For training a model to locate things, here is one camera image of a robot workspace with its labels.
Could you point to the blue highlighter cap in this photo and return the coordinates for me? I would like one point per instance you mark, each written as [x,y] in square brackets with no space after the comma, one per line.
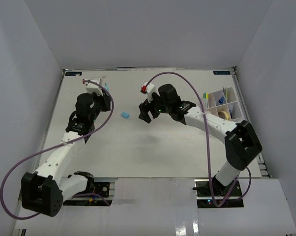
[125,115]

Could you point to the blue corner label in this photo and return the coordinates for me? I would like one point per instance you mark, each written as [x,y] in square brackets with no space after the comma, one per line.
[221,72]
[73,73]

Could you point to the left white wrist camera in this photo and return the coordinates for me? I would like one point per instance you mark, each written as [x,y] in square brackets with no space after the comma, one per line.
[92,86]

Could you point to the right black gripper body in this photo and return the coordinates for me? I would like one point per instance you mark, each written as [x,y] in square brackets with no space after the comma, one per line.
[158,106]

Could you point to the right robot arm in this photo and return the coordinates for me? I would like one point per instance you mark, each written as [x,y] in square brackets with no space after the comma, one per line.
[242,145]

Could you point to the masking tape roll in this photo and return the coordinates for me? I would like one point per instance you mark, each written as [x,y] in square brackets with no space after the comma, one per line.
[224,115]

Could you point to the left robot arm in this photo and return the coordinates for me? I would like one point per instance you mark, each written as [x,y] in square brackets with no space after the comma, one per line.
[44,190]

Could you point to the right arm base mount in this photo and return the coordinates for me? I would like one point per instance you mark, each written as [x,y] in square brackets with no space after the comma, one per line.
[204,198]

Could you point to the blue gel pen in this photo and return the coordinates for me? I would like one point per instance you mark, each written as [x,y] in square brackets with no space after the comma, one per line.
[230,107]

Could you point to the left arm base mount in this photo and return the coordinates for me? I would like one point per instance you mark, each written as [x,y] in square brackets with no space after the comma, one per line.
[101,188]

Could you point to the left blue corner label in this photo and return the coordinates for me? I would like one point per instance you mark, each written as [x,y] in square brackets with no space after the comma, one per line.
[73,73]

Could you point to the right blue corner label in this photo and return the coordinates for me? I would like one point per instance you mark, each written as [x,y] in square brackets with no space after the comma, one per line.
[221,72]

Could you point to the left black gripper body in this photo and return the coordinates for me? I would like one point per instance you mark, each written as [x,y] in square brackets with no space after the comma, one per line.
[101,103]

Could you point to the white compartment organizer tray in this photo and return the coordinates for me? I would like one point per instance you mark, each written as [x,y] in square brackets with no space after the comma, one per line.
[232,99]

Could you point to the small blue spray bottle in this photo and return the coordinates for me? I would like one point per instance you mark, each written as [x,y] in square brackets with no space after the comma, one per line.
[221,101]

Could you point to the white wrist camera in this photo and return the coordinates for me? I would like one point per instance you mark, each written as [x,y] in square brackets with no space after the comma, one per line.
[148,89]
[92,86]

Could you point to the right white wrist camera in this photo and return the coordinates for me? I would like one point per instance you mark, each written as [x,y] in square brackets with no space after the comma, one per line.
[148,89]

